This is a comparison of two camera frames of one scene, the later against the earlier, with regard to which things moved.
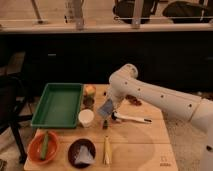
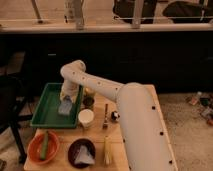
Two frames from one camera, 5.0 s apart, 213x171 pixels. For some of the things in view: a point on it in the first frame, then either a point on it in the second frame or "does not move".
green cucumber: [45, 146] does not move
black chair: [12, 99] does not move
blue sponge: [106, 108] -> [65, 107]
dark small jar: [88, 101] does not move
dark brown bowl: [74, 148] does not move
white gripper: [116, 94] -> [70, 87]
